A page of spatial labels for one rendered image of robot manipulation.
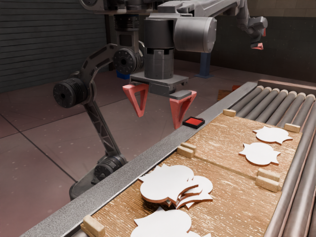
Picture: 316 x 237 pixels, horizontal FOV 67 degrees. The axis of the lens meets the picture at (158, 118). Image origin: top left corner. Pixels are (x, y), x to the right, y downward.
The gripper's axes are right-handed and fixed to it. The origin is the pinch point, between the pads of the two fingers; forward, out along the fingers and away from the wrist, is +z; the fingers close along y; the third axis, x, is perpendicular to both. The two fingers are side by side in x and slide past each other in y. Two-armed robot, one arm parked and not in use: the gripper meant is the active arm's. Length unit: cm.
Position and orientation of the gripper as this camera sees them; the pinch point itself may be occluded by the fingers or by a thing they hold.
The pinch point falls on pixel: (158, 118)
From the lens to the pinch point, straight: 51.2
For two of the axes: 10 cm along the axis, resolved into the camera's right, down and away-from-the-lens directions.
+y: 8.0, 2.5, -5.5
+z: -0.2, 9.2, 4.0
